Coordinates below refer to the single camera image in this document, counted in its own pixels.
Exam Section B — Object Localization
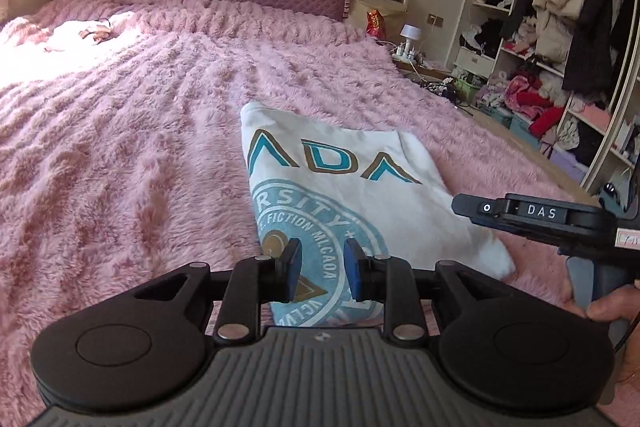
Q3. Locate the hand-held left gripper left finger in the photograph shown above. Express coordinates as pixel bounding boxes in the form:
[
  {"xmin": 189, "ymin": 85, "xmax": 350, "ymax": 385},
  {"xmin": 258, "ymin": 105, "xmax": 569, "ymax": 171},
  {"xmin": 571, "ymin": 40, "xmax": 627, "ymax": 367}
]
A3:
[{"xmin": 131, "ymin": 237, "xmax": 304, "ymax": 343}]

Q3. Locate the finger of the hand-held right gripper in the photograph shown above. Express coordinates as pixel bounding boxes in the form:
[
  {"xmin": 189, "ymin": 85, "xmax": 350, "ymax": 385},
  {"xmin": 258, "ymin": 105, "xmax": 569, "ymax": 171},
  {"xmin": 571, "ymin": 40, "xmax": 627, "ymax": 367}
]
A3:
[{"xmin": 451, "ymin": 194, "xmax": 507, "ymax": 233}]

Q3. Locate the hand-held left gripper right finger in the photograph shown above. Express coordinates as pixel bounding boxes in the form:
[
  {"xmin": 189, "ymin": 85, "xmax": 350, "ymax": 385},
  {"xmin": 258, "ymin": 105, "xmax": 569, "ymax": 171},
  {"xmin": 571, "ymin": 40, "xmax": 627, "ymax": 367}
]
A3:
[{"xmin": 343, "ymin": 237, "xmax": 523, "ymax": 343}]

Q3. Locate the white printed sweatshirt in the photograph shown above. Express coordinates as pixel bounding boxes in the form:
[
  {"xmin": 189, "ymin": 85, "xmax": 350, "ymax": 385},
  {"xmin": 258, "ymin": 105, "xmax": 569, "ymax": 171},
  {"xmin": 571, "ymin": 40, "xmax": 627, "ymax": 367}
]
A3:
[{"xmin": 240, "ymin": 101, "xmax": 517, "ymax": 328}]

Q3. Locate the pile of colourful clothes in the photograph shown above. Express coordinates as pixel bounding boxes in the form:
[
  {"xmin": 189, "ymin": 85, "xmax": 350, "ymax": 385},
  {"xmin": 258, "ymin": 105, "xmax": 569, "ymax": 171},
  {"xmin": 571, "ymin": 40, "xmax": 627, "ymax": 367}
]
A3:
[{"xmin": 475, "ymin": 74, "xmax": 569, "ymax": 138}]

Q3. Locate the person's right hand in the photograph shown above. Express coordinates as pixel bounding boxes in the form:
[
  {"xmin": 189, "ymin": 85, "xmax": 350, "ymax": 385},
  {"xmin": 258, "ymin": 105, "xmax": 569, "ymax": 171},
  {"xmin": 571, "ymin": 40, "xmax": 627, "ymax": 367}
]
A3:
[{"xmin": 562, "ymin": 281, "xmax": 640, "ymax": 324}]

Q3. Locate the green basket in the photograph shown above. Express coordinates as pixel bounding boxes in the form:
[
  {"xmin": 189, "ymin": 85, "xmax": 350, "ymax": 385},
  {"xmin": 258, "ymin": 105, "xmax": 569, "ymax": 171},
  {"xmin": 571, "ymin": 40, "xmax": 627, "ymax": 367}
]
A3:
[{"xmin": 452, "ymin": 77, "xmax": 477, "ymax": 100}]

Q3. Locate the white drawer box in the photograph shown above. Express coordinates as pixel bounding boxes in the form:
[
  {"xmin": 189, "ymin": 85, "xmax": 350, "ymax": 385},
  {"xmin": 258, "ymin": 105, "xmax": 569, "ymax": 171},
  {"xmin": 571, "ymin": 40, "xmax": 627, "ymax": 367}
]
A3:
[{"xmin": 455, "ymin": 47, "xmax": 497, "ymax": 80}]

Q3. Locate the white table lamp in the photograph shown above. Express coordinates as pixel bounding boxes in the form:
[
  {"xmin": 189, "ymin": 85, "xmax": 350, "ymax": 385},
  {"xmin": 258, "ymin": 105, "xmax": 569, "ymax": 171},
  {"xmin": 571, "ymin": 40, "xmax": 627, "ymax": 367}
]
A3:
[{"xmin": 401, "ymin": 24, "xmax": 425, "ymax": 58}]

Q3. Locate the black hanging coat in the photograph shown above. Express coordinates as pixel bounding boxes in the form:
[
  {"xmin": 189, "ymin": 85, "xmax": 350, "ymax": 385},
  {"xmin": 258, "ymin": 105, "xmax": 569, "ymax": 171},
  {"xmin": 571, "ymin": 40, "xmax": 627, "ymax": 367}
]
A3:
[{"xmin": 562, "ymin": 0, "xmax": 632, "ymax": 96}]

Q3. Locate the red snack bag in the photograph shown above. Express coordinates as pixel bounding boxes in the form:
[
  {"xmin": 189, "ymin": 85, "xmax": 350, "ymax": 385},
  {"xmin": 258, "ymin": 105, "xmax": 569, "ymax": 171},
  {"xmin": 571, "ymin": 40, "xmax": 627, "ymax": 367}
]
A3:
[{"xmin": 366, "ymin": 9, "xmax": 387, "ymax": 40}]

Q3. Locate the pink fluffy blanket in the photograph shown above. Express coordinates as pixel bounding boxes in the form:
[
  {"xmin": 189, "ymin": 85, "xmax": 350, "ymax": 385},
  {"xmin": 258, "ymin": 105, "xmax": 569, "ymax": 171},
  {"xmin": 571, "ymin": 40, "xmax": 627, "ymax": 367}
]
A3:
[{"xmin": 0, "ymin": 0, "xmax": 616, "ymax": 427}]

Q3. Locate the beige bedside cabinet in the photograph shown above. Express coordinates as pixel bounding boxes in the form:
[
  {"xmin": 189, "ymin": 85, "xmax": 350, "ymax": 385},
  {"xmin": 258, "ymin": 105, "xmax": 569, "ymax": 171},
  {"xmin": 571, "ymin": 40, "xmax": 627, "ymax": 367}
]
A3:
[{"xmin": 350, "ymin": 0, "xmax": 409, "ymax": 42}]

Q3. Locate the small pink white garment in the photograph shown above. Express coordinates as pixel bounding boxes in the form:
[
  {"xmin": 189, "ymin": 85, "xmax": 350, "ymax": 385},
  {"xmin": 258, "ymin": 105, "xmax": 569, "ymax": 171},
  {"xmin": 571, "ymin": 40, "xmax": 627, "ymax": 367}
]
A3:
[{"xmin": 44, "ymin": 19, "xmax": 114, "ymax": 54}]

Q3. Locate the black cable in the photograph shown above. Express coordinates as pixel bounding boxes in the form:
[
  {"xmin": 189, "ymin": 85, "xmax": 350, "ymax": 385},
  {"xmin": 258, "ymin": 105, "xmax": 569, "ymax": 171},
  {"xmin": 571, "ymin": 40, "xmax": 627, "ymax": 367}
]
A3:
[{"xmin": 612, "ymin": 317, "xmax": 640, "ymax": 354}]

